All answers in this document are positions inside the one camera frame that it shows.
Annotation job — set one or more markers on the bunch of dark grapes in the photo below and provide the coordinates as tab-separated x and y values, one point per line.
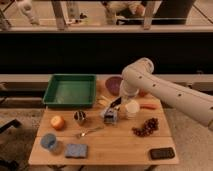
147	128

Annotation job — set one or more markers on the yellow banana toy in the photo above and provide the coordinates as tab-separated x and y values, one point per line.
103	101

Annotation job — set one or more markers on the orange apple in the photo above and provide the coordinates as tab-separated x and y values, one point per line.
57	122

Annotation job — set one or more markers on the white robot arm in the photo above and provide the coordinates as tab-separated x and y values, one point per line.
139	75

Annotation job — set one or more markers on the black phone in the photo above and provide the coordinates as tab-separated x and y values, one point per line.
162	153

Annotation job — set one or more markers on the black handled brush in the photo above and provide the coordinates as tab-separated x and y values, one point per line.
115	105

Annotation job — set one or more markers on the metal spoon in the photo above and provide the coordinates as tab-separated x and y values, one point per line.
82	134

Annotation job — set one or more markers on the purple bowl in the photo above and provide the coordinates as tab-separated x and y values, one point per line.
113	85

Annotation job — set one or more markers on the blue plastic cup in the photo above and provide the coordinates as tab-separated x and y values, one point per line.
49	142

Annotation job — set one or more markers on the wooden table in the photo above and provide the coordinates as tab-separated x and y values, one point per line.
113	145

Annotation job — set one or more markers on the red bowl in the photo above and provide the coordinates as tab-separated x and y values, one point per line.
142	93

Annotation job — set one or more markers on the blue sponge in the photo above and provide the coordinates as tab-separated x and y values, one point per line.
76	151

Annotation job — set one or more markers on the light blue cloth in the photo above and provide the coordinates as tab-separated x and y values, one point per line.
102	115

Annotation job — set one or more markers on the green plastic tray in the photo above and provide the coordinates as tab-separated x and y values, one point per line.
70	91

